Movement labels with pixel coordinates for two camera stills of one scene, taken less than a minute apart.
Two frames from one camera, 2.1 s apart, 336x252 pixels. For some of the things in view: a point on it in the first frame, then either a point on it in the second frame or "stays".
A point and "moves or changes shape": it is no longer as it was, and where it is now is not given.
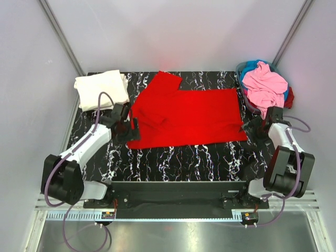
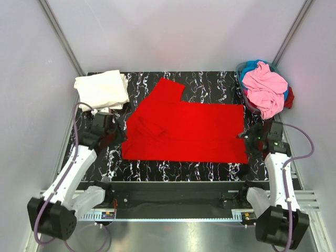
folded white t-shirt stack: [89, 87] stays
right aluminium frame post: [303, 10] stays
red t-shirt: [168, 117] moves or changes shape
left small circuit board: [108, 215] stays
